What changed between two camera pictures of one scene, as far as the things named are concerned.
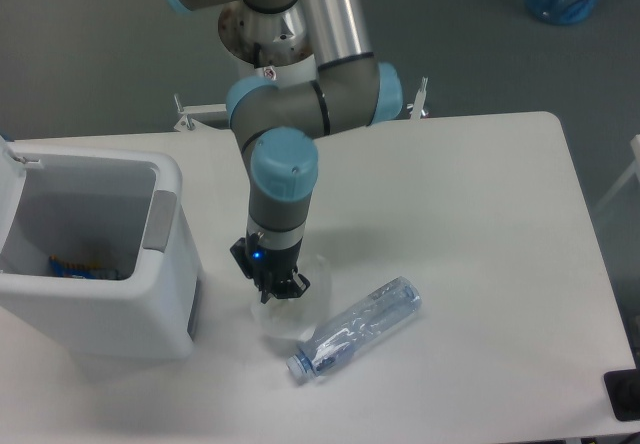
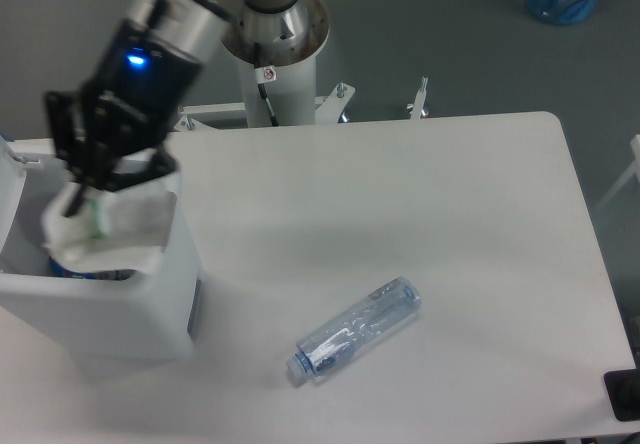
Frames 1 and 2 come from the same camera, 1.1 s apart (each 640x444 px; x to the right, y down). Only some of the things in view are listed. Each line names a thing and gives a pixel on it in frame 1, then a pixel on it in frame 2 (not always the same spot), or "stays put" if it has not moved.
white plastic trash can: [109, 208] stays put
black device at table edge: [623, 390] stays put
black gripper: [265, 267] to [134, 88]
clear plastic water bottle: [342, 335] stays put
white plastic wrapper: [296, 317] to [113, 230]
